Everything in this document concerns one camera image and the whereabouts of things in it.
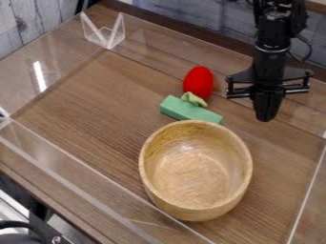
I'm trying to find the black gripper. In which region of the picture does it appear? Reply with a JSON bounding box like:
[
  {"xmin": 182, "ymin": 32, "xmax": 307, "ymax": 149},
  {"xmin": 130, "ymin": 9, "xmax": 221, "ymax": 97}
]
[{"xmin": 226, "ymin": 67, "xmax": 315, "ymax": 122}]

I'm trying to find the red plush strawberry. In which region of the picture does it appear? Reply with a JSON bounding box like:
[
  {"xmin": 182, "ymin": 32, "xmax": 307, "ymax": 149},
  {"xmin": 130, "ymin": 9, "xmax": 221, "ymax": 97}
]
[{"xmin": 181, "ymin": 66, "xmax": 214, "ymax": 107}]

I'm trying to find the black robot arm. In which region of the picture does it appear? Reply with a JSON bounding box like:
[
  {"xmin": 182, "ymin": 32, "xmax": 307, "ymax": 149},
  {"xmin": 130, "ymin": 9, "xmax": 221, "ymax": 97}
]
[{"xmin": 226, "ymin": 0, "xmax": 313, "ymax": 122}]

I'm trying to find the green rectangular block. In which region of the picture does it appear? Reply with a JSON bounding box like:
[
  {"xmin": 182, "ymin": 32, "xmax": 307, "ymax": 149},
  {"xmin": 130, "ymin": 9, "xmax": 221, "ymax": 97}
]
[{"xmin": 160, "ymin": 95, "xmax": 225, "ymax": 125}]

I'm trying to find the wooden bowl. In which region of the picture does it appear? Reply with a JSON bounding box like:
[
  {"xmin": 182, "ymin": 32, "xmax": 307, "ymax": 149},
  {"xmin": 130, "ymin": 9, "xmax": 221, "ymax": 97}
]
[{"xmin": 140, "ymin": 120, "xmax": 254, "ymax": 222}]

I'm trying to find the clear acrylic tray wall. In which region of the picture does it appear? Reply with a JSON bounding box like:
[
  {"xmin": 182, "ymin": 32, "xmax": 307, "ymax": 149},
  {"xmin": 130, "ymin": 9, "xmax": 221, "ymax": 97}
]
[{"xmin": 0, "ymin": 17, "xmax": 326, "ymax": 244}]

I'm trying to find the black metal bracket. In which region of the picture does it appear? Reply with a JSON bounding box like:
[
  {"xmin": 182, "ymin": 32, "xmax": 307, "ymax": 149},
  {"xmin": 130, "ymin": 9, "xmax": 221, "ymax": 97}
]
[{"xmin": 29, "ymin": 213, "xmax": 74, "ymax": 244}]

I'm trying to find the black cable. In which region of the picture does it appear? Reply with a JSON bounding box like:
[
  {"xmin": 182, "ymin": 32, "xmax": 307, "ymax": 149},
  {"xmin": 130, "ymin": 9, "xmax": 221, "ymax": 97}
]
[{"xmin": 0, "ymin": 220, "xmax": 41, "ymax": 244}]

